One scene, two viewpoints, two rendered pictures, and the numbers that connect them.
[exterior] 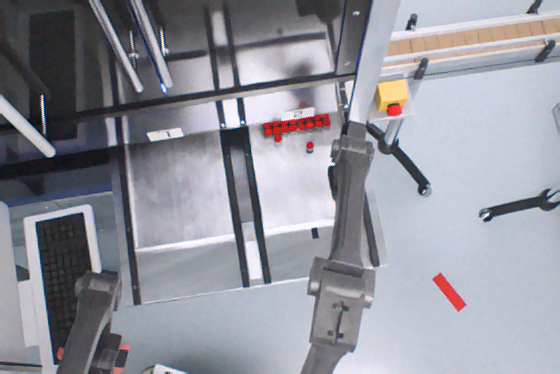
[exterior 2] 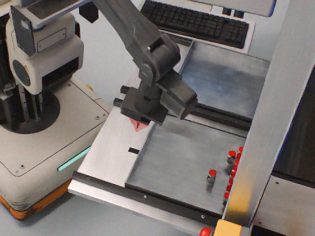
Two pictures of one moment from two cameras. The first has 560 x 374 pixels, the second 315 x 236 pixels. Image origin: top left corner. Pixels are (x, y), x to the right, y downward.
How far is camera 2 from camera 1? 136 cm
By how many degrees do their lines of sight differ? 46
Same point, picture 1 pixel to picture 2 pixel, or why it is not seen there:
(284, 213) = (163, 138)
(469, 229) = not seen: outside the picture
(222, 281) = (136, 81)
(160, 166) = (251, 84)
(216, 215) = not seen: hidden behind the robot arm
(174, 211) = (209, 77)
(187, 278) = not seen: hidden behind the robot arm
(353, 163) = (143, 24)
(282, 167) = (205, 155)
